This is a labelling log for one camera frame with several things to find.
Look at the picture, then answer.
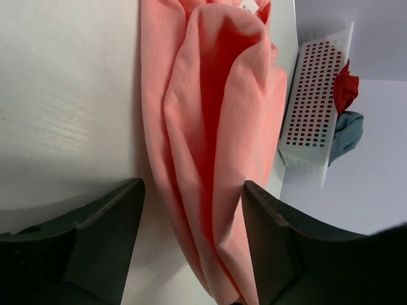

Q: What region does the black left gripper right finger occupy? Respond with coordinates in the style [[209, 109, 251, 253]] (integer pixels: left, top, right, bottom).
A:
[[242, 180, 406, 304]]

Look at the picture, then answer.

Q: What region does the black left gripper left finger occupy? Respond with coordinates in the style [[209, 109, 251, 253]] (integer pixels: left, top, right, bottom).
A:
[[1, 179, 146, 304]]

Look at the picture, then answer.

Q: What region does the salmon pink t-shirt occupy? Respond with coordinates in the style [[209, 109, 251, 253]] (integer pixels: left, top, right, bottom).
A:
[[141, 1, 287, 304]]

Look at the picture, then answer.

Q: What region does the white plastic laundry basket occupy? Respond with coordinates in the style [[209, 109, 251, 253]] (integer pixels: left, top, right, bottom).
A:
[[278, 27, 354, 184]]

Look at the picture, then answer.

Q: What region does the blue-grey t-shirt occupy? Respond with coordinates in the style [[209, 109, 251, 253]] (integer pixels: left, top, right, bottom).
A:
[[328, 111, 364, 166]]

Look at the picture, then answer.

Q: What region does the dark red t-shirt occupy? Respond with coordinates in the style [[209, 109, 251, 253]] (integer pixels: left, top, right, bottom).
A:
[[333, 60, 360, 116]]

